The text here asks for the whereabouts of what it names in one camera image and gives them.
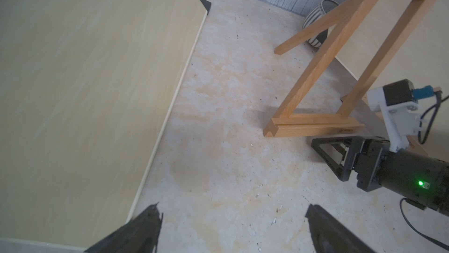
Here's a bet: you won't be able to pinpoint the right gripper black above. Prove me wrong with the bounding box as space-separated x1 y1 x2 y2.
311 136 390 192

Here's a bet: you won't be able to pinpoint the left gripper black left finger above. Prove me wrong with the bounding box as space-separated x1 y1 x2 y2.
85 204 163 253

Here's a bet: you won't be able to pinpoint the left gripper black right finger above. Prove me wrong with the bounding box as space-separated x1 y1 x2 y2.
305 204 374 253

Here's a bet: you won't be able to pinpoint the wooden board black corners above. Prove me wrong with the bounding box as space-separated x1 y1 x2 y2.
334 0 449 163
1 0 208 248

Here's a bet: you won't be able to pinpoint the small wooden easel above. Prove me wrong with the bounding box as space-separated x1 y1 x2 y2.
361 88 428 156

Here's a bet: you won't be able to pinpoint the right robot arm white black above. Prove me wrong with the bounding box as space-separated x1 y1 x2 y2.
311 136 449 216

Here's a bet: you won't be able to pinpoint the striped ceramic mug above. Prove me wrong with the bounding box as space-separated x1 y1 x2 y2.
302 0 339 48

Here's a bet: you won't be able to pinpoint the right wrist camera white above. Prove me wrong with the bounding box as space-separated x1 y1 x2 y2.
367 79 443 152

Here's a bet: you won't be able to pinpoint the right camera black cable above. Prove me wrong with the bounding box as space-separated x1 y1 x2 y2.
399 91 449 252

